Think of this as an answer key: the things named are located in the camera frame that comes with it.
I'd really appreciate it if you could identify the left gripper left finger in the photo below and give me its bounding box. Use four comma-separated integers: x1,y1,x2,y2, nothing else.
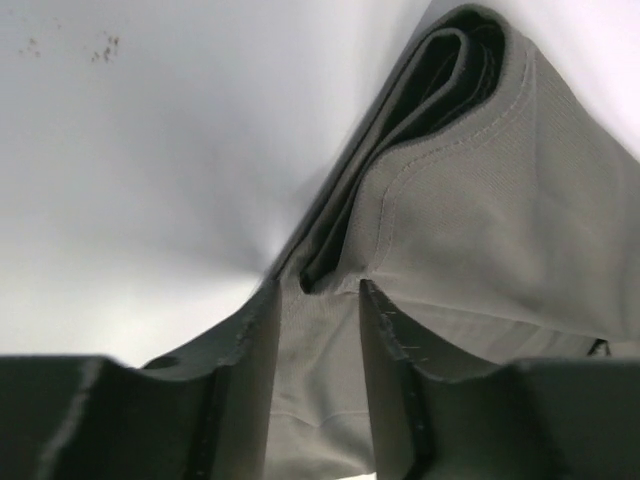
1,282,280,479

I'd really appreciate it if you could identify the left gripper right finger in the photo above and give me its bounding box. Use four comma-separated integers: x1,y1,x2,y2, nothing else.
359,280,639,479

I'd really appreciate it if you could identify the dark grey t shirt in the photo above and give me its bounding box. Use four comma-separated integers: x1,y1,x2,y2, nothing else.
265,5,639,479

